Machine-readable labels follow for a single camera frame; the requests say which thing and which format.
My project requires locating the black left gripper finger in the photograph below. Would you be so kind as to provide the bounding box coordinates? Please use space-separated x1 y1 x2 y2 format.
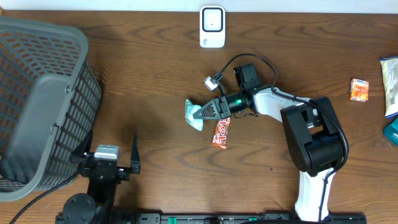
70 130 93 164
130 135 141 168

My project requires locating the red Top chocolate bar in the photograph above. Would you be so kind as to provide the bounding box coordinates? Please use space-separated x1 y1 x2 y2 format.
211 117 231 149

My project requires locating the light blue snack packet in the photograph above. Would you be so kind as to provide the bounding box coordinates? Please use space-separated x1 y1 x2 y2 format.
185 99 205 132

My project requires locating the small orange snack box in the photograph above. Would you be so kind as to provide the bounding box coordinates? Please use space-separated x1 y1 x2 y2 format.
349 78 369 102

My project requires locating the blue mouthwash bottle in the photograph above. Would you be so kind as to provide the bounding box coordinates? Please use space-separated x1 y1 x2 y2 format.
383 118 398 146

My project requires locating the beige snack bag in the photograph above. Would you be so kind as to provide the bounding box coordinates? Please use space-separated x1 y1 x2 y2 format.
380 56 397 118

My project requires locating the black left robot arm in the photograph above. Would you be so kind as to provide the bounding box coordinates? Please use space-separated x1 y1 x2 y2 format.
56 131 141 223

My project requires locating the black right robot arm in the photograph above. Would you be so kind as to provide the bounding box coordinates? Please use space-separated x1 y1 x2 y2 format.
192 63 349 222

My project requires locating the grey plastic shopping basket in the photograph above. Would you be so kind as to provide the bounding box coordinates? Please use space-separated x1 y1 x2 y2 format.
1 17 101 202

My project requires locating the black left camera cable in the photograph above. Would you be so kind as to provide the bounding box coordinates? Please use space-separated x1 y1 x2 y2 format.
9 170 81 224

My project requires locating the black camera cable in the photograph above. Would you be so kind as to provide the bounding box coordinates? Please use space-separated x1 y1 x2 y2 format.
214 53 350 222
9 170 81 224

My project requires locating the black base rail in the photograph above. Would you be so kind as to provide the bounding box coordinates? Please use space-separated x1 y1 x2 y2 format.
55 212 368 224

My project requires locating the black right camera cable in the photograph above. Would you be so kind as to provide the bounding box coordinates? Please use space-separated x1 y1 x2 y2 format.
214 53 350 222

